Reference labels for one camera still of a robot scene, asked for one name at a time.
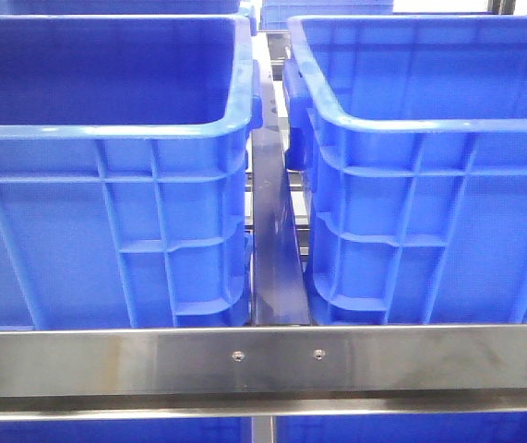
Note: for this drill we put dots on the blue plastic crate left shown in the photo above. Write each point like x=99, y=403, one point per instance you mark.
x=123, y=171

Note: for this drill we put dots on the blue crate rear left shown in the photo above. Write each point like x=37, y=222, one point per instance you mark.
x=115, y=7

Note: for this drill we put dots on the blue plastic crate right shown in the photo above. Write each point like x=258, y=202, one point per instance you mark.
x=411, y=135

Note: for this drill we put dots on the blue crate rear right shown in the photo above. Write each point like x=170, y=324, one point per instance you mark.
x=274, y=14

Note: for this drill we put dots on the blue plastic crate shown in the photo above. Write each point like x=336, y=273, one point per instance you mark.
x=123, y=171
x=411, y=135

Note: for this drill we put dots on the steel centre divider bar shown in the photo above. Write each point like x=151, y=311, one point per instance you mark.
x=279, y=294

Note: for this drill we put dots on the blue crate lower right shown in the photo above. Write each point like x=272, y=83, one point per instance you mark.
x=434, y=427

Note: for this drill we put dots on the blue crate lower left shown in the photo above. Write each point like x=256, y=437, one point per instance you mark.
x=149, y=430

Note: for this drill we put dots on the stainless steel front rail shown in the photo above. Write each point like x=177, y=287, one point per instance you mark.
x=168, y=373

